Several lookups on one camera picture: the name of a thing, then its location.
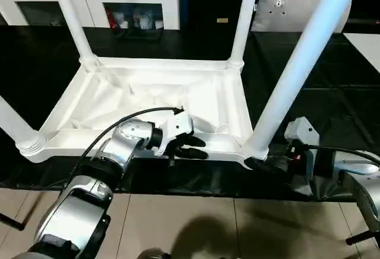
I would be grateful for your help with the white plastic table leg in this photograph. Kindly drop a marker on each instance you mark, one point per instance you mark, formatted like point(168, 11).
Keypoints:
point(74, 15)
point(303, 63)
point(242, 18)
point(18, 125)

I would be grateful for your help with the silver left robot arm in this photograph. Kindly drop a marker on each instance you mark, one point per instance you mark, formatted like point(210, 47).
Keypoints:
point(89, 182)

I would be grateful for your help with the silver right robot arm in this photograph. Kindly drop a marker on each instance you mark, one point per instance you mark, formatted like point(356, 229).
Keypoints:
point(362, 182)

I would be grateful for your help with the black work mat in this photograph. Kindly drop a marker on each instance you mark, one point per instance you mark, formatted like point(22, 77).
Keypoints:
point(332, 92)

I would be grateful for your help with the black stand leg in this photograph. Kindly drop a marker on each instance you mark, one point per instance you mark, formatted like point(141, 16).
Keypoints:
point(363, 237)
point(10, 222)

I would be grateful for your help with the black left robot foot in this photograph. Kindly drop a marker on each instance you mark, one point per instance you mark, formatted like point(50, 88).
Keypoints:
point(151, 254)

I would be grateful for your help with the small yellow label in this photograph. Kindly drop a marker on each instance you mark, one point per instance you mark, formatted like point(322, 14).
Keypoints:
point(222, 20)

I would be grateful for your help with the white flat panel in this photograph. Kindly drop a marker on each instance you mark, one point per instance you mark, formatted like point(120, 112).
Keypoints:
point(368, 48)

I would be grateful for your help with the grey pillow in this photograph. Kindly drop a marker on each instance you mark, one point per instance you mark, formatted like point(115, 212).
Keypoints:
point(282, 6)

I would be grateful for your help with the white cabinet with glass doors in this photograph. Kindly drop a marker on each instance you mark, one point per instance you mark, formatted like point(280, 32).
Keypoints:
point(35, 0)

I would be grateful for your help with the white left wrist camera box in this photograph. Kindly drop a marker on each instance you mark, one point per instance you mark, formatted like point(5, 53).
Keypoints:
point(177, 127)

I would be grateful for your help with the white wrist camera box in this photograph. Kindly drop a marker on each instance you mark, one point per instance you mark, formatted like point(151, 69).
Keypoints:
point(300, 131)
point(177, 127)

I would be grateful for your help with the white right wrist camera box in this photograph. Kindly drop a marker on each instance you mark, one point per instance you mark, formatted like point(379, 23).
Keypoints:
point(300, 131)

